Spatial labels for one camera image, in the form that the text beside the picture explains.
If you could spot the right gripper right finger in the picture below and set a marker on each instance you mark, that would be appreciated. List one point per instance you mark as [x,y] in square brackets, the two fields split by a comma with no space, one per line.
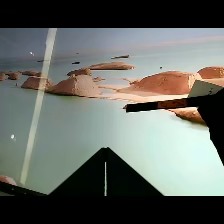
[128,181]

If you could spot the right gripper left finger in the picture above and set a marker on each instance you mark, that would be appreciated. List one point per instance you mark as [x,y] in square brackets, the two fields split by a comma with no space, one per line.
[87,180]

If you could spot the black garment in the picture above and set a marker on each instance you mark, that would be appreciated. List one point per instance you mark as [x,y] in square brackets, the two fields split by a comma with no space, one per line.
[213,113]

